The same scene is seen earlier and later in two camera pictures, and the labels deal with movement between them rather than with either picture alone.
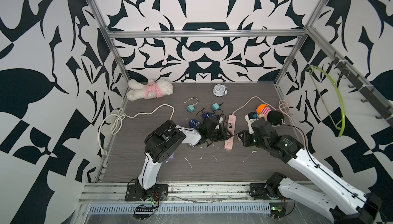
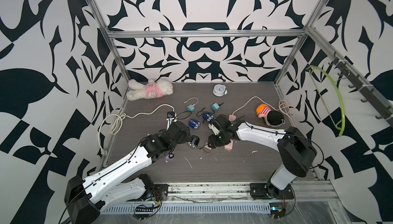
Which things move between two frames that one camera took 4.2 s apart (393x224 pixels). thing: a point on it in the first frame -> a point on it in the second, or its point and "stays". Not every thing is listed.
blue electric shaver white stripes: [193, 122] stays
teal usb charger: [190, 108] stays
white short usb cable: [194, 105] stays
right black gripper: [243, 139] -> [211, 142]
